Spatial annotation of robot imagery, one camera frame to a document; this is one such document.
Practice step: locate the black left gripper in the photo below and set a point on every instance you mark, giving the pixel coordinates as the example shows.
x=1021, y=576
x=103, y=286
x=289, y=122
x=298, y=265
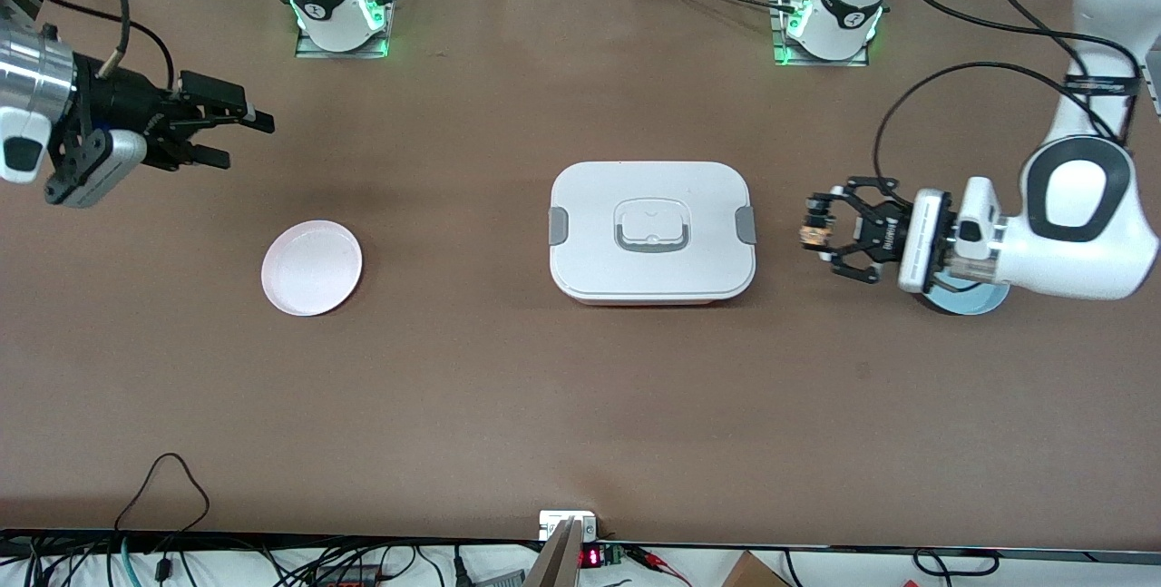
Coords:
x=878, y=234

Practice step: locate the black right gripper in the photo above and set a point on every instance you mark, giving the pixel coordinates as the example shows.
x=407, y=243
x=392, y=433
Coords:
x=127, y=111

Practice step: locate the orange and black switch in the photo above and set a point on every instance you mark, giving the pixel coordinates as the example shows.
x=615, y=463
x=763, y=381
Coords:
x=816, y=231

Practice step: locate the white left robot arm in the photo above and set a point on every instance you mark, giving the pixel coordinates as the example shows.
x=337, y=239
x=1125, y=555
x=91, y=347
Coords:
x=1079, y=242

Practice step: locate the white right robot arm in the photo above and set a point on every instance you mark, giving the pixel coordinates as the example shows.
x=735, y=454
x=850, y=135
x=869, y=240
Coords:
x=326, y=15

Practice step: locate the light blue plate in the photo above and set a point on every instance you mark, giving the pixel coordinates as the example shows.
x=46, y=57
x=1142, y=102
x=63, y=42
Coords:
x=970, y=304

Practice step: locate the pink plate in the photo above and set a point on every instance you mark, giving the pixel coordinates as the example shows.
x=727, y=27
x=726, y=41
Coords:
x=311, y=268

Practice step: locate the white lunch box grey latches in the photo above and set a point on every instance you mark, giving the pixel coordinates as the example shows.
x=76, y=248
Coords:
x=590, y=251

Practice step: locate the brown cardboard box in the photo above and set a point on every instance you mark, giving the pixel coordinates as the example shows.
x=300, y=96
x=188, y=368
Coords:
x=753, y=573

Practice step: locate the red digit display module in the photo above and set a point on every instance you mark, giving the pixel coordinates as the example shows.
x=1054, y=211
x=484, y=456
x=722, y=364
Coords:
x=591, y=557

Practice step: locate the small white device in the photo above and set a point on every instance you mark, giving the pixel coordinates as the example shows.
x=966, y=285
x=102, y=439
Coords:
x=553, y=522

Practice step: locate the brown wooden strip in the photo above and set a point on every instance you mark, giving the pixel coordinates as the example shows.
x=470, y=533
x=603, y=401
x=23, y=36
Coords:
x=555, y=564

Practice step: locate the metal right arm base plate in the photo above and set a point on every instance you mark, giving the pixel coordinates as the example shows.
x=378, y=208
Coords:
x=313, y=53

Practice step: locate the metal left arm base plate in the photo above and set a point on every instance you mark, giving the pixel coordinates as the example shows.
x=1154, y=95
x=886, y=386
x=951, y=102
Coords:
x=816, y=63

